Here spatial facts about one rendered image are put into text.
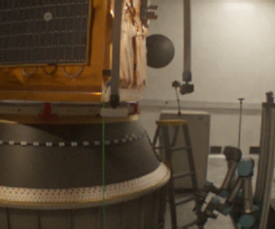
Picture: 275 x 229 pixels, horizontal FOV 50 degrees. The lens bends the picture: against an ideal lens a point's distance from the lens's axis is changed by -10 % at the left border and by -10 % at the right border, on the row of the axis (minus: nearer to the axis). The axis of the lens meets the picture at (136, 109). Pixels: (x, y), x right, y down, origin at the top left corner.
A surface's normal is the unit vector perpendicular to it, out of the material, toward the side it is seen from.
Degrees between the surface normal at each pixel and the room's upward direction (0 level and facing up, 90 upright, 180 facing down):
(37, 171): 62
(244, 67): 90
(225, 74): 90
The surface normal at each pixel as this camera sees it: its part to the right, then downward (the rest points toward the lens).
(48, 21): -0.13, 0.04
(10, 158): 0.08, -0.43
